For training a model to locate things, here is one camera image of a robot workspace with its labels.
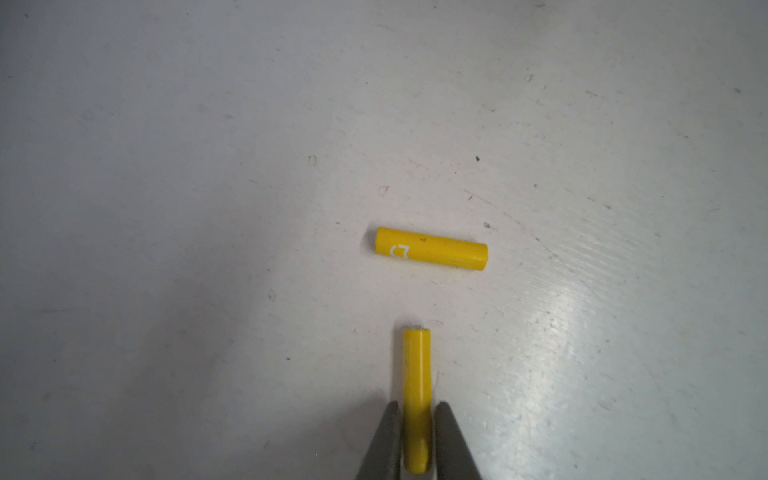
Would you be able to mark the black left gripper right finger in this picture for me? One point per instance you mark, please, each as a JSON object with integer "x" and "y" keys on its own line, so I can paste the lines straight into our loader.
{"x": 454, "y": 460}

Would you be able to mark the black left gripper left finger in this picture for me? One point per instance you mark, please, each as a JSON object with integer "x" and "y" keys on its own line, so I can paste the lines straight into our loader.
{"x": 382, "y": 460}

